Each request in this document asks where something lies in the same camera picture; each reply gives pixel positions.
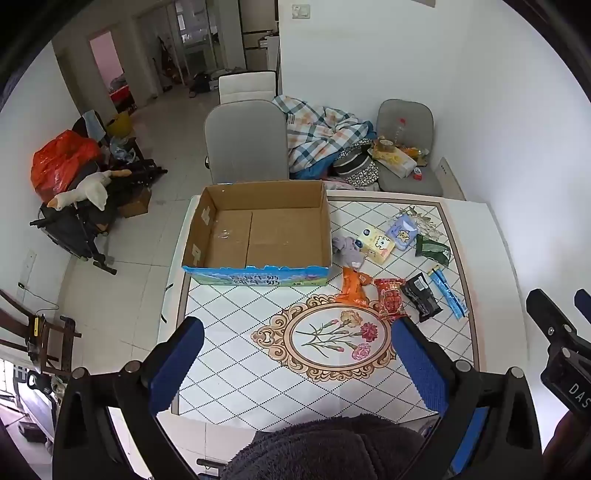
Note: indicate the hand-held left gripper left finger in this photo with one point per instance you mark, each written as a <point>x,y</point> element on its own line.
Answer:
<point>178,364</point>

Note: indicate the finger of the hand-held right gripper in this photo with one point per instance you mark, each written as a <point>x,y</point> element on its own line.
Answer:
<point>584,304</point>
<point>547,314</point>

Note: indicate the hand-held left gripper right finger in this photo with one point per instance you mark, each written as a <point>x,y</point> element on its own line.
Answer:
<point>418,360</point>

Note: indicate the black snack packet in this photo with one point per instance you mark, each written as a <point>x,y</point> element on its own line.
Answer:
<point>422,295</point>

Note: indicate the red snack packet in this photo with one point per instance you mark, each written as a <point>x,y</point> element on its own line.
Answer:
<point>391,297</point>

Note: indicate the long blue snack packet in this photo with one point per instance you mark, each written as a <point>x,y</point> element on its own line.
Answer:
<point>450,293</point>

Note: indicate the orange snack packet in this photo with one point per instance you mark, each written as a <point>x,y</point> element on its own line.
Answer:
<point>353,288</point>

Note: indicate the green snack packet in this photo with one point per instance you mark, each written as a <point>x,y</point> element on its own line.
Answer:
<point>431,249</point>

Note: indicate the yellow bear tissue pack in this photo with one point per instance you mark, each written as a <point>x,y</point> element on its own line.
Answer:
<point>376,247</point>

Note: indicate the blue tissue pack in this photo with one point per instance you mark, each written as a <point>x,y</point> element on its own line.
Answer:
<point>402,233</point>

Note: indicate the grey sock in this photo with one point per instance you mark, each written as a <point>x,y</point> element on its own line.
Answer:
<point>346,249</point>

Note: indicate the person's right forearm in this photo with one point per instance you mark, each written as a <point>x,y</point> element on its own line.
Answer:
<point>570,443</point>

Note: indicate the dark fleece garment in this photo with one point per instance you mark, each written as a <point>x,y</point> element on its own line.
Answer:
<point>323,447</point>

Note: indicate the dark wooden chair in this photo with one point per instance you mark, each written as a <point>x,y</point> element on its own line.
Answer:
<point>46,332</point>

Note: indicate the small black device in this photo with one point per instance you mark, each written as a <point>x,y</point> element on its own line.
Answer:
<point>31,431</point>

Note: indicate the white board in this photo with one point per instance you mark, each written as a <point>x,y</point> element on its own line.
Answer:
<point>452,180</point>

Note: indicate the small cardboard box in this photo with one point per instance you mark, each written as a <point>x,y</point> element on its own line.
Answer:
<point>136,203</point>

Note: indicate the black stroller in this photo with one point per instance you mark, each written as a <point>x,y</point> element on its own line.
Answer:
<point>74,230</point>

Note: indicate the small red box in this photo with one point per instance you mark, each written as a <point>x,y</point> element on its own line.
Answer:
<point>418,173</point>

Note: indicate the pink cloth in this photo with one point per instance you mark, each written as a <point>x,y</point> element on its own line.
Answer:
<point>341,185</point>

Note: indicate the white goose plush toy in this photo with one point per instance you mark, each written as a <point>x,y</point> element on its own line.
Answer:
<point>92,189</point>

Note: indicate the patterned hat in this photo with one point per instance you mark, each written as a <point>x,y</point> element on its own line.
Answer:
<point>355,168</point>

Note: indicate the yellow snack bag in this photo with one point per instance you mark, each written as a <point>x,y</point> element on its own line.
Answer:
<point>415,151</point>

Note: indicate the brown tape roll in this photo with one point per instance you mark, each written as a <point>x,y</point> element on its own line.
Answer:
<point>383,147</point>

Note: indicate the clear plastic bottle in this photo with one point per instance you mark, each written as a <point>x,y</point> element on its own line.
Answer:
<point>400,131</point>

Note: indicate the tall grey chair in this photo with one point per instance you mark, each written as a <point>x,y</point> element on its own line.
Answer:
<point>247,143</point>

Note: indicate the orange plastic bag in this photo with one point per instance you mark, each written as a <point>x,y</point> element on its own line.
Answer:
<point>60,161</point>

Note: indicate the low grey chair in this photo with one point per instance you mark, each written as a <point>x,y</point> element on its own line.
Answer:
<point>408,110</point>

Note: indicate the plaid blanket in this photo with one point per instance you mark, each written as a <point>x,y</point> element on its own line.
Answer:
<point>318,134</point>

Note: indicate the light blue cloth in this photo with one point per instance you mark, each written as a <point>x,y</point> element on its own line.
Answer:
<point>94,122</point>

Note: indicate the red cloth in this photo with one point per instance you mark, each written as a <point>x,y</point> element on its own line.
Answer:
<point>121,97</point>

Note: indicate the black bag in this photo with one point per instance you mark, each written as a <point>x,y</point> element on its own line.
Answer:
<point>201,82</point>

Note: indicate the white chair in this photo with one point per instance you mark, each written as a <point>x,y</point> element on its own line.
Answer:
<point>247,87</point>

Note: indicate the white wall switch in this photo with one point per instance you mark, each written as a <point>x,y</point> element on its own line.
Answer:
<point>301,11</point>

